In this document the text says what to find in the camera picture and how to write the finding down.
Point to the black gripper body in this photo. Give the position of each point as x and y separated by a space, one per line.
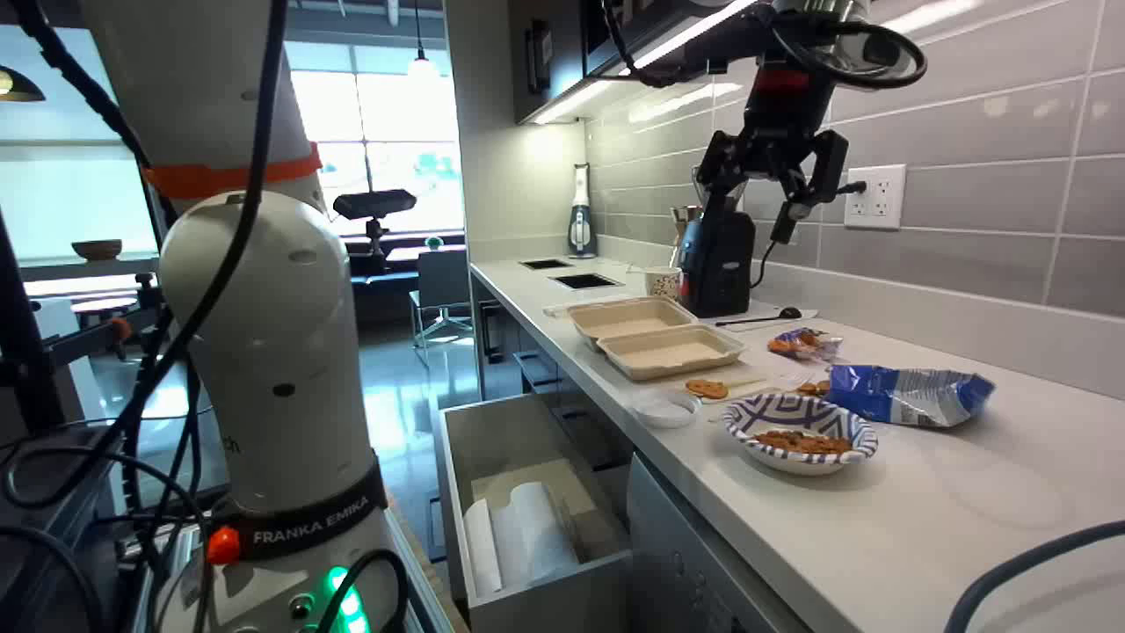
783 117

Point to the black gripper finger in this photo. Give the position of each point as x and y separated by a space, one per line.
827 164
725 177

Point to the brown pretzel cookie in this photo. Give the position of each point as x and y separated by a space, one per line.
709 388
814 388

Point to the beige clamshell takeout container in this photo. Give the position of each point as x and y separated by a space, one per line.
656 346

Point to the black coffee grinder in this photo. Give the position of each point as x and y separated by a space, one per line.
718 275

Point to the white printed paper cup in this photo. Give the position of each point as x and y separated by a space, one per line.
662 287

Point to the black coffee scoop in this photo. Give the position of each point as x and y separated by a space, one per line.
790 312

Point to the clear soap bottle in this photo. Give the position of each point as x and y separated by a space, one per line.
582 229

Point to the orange snack wrapper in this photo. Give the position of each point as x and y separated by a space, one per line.
803 346

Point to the flat white paper sheet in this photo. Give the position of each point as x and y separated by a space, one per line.
749 381

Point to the dark upper cabinet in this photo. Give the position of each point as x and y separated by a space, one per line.
550 56

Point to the blue chip bag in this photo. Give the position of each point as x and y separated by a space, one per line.
907 396

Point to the blue white patterned bowl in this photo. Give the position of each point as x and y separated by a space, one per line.
803 414

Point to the pile of brown cookies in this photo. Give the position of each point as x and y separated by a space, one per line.
803 442

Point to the grey chair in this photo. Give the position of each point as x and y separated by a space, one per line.
445 283

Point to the white pendant lamp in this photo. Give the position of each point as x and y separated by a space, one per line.
424 67

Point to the grey built-in dishwasher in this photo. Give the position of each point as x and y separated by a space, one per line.
691 574

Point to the large white paper roll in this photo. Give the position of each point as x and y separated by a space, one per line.
532 532

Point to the small white paper roll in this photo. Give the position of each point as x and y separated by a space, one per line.
479 550

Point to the open white drawer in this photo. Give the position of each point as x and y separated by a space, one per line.
550 601

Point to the dark bowl on shelf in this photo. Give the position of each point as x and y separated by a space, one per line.
97 249

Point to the dark pendant lamp shade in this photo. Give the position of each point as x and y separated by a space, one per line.
19 88

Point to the white wall outlet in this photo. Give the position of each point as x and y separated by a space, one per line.
879 198

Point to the black camera on tripod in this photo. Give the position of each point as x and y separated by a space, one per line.
375 203

